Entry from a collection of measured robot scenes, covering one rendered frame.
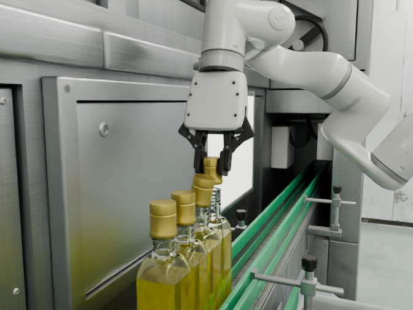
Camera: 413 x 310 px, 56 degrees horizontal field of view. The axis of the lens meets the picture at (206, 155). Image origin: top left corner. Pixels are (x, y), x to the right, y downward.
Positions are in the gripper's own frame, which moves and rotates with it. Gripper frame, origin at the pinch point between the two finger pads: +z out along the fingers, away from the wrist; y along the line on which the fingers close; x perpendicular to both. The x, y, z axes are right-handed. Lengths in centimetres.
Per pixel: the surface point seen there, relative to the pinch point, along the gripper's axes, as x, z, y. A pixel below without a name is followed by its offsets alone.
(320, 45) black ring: 82, -53, 7
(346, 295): 106, 39, 20
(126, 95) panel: -9.8, -9.0, -11.7
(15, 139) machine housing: -25.8, 0.9, -16.0
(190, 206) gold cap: -11.1, 7.2, 1.7
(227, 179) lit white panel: 42.8, 0.7, -11.7
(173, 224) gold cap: -16.1, 9.4, 1.7
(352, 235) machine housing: 100, 16, 21
